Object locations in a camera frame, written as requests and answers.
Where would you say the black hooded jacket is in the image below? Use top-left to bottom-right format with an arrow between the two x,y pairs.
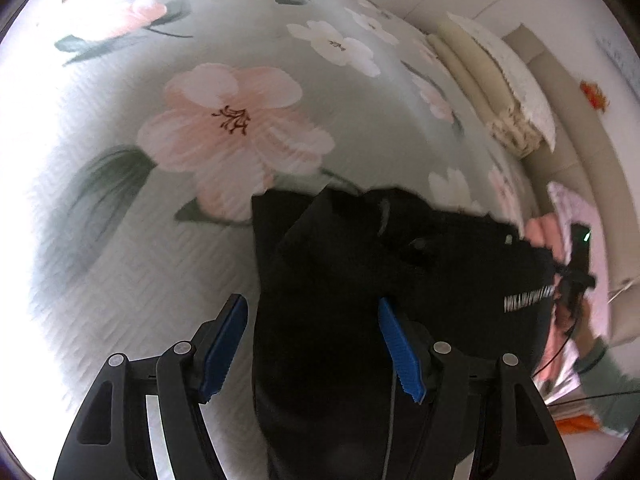
252,188 -> 556,479

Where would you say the person's right hand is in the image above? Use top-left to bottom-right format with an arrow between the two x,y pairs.
555,298 -> 596,358

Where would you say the folded pink blanket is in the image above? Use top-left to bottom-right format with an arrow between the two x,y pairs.
524,212 -> 567,263

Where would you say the purple patterned folded blanket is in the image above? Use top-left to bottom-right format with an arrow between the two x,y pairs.
547,182 -> 610,334

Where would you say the beige upholstered headboard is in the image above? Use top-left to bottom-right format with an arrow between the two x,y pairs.
503,25 -> 639,346

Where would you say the folded beige quilt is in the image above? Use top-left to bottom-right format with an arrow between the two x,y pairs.
425,19 -> 544,160

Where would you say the white floral pillow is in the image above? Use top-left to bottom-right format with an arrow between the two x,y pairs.
447,12 -> 558,153

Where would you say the floral green bedspread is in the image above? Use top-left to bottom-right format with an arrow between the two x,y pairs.
1,0 -> 538,479

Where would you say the red wall decoration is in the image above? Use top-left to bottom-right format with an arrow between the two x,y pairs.
579,80 -> 610,114

